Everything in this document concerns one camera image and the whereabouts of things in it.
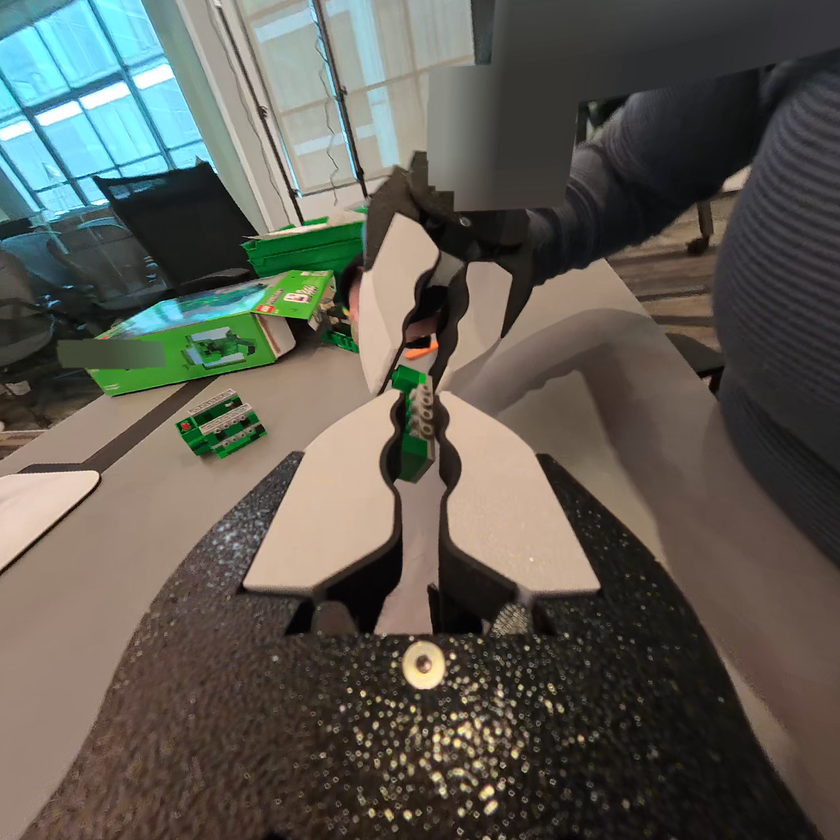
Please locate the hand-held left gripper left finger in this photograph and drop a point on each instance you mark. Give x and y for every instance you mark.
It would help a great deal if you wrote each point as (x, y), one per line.
(328, 512)

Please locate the green grey brick build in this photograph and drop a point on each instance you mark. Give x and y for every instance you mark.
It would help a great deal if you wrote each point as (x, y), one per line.
(223, 426)

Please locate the black light stand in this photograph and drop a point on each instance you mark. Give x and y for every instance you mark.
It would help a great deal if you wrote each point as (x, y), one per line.
(344, 111)

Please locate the green plastic tray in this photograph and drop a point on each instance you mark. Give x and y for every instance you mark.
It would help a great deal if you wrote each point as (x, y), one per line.
(308, 237)

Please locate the green cardboard tray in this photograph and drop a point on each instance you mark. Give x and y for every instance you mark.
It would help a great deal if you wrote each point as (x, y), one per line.
(302, 266)

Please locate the loose green brick cluster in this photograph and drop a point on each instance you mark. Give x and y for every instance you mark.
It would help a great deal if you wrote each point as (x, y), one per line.
(341, 338)

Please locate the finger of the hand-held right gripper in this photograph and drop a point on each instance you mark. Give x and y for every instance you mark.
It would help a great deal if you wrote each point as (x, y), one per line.
(387, 295)
(485, 308)

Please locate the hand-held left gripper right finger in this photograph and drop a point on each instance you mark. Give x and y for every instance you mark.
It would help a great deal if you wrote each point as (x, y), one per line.
(512, 512)

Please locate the clear booklet stand white base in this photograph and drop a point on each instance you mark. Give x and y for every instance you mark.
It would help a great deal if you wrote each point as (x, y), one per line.
(39, 512)

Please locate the green toy brick box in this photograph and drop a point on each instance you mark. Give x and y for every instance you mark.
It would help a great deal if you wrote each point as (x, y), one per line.
(197, 341)

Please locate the green and grey brick assembly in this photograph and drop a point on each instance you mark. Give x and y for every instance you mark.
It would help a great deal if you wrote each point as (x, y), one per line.
(420, 426)

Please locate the grey office chair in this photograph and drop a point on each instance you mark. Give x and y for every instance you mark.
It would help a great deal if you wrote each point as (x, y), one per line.
(23, 315)
(98, 262)

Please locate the window with white blind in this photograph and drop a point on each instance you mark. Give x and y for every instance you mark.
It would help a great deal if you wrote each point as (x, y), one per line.
(394, 79)

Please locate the black mesh office chair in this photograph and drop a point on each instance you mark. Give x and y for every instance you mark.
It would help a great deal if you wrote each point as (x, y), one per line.
(184, 229)

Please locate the large glass window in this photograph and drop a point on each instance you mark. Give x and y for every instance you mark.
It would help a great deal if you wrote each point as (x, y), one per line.
(98, 85)

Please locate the grey desk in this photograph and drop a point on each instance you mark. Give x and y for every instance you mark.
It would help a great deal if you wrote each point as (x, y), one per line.
(656, 472)

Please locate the person's right hand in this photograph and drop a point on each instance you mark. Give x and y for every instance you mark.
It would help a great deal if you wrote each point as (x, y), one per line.
(353, 305)

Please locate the chair wheel base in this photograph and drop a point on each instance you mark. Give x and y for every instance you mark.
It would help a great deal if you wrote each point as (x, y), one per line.
(701, 229)

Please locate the small green brick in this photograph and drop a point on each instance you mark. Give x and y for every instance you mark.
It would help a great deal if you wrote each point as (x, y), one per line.
(407, 379)

